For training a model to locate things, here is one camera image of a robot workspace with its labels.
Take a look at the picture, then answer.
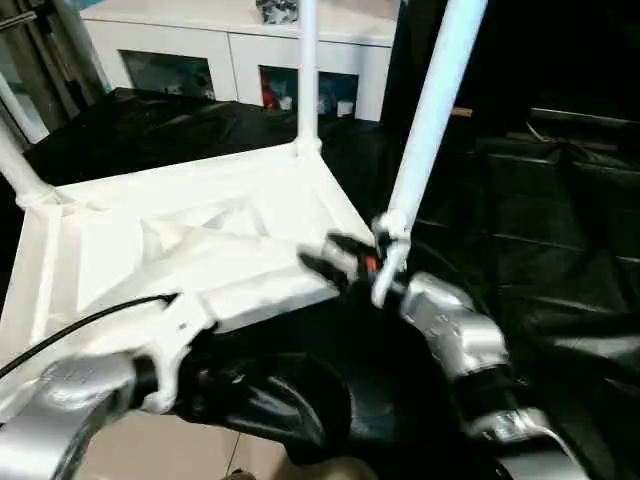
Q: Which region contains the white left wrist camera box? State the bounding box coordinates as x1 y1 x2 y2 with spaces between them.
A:
140 292 221 415

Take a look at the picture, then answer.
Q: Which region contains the white plastic table leg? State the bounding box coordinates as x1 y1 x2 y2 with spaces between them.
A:
372 0 489 243
0 70 57 209
294 0 325 157

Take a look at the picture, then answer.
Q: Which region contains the white cabinet with glass doors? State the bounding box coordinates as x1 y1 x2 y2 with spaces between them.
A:
78 0 399 121

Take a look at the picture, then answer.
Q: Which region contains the black crumpled bag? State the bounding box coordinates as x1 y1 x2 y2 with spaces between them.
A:
256 0 301 25

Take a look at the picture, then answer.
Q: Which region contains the black work mat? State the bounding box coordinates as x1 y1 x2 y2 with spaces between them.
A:
0 88 640 479

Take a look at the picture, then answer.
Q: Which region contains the dark low shelf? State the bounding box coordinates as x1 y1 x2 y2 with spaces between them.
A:
528 106 640 135

